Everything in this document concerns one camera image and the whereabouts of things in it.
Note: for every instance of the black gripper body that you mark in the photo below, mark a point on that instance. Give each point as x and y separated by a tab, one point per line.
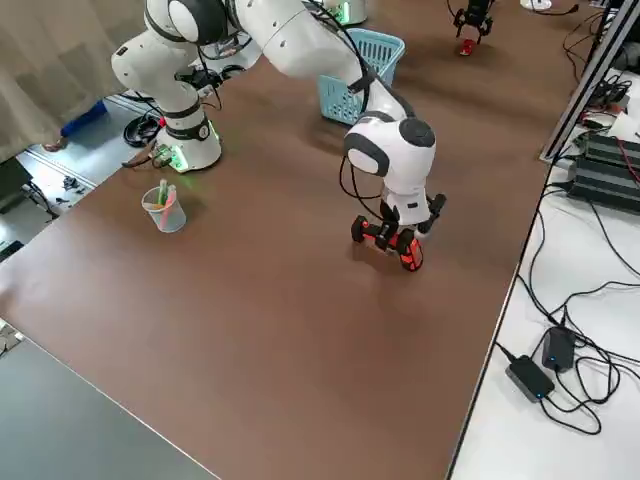
479	7
391	212

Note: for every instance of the orange black barcode scanner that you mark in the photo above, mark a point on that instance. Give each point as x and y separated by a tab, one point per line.
412	255

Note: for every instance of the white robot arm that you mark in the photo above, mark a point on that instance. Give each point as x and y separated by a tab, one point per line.
352	10
300	45

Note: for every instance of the light blue plastic basket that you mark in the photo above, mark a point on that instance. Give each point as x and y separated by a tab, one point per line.
380	45

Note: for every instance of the black power supply brick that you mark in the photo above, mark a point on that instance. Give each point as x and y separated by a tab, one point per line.
610	147
600	187

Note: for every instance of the white paper sheet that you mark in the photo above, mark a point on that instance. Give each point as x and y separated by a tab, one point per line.
627	127

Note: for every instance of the grey adapter with blue light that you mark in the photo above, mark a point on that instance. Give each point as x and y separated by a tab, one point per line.
530	377

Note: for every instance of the black adapter with blue light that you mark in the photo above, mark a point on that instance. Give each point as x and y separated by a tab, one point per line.
557	350

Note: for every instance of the clear pen cup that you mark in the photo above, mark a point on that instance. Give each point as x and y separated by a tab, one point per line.
172	220

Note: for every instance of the pink marker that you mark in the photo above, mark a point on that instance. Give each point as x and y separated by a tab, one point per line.
171	197

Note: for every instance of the green marker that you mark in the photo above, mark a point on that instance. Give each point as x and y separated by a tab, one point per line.
162	192

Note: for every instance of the beige curtain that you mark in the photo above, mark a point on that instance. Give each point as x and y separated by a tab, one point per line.
50	60

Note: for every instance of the dark grey desk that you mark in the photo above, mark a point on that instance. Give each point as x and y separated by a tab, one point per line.
60	425

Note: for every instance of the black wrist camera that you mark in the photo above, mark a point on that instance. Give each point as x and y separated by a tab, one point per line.
437	207

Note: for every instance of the aluminium frame post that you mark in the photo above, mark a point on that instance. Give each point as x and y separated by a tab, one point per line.
585	80

